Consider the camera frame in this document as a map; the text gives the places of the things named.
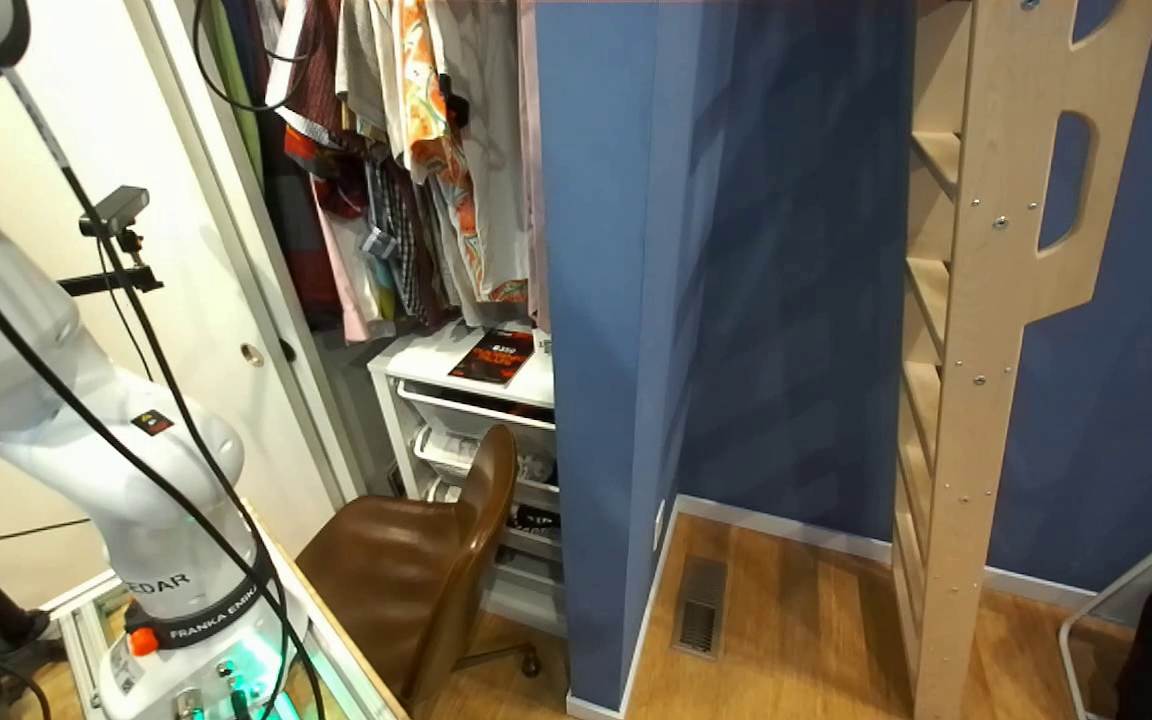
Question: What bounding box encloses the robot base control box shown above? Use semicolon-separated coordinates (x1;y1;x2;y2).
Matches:
56;530;410;720

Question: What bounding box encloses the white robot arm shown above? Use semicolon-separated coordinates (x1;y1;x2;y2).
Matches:
0;231;272;649

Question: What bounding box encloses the red and black book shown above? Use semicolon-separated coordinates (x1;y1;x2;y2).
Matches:
457;330;532;385

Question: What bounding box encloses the white drawer unit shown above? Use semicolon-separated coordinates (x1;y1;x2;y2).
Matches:
367;320;566;635

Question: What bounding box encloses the floor air vent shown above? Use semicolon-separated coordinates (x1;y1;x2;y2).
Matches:
678;557;724;653

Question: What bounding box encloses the red plaid shirt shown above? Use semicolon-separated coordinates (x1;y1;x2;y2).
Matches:
262;0;351;183

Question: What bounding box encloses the pink hanging garment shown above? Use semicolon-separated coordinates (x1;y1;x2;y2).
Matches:
517;0;552;330

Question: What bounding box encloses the wooden loft bed ladder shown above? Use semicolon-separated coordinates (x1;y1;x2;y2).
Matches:
894;0;1152;720

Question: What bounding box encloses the white closet door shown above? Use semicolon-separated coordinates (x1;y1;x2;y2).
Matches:
0;0;367;630

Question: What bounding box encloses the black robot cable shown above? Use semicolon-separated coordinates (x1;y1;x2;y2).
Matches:
0;65;330;720

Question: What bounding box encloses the black camera on stand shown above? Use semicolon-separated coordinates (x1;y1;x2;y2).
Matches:
82;183;149;234

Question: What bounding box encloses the white metal frame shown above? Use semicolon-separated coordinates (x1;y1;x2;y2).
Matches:
1058;552;1152;720

